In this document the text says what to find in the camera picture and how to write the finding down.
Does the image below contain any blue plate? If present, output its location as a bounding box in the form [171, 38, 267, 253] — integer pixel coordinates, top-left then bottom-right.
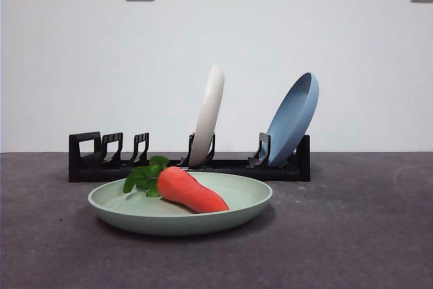
[266, 72, 321, 169]

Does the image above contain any white plate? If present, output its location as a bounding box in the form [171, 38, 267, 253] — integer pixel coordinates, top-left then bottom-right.
[188, 63, 226, 168]

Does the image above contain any pale green plate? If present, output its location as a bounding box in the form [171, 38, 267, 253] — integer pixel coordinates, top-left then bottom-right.
[87, 171, 273, 237]

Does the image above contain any orange carrot with green leaves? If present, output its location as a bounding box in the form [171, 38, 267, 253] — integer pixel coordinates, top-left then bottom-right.
[122, 155, 231, 215]

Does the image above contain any black plate rack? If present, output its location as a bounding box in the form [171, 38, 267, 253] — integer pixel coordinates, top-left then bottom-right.
[68, 131, 311, 183]

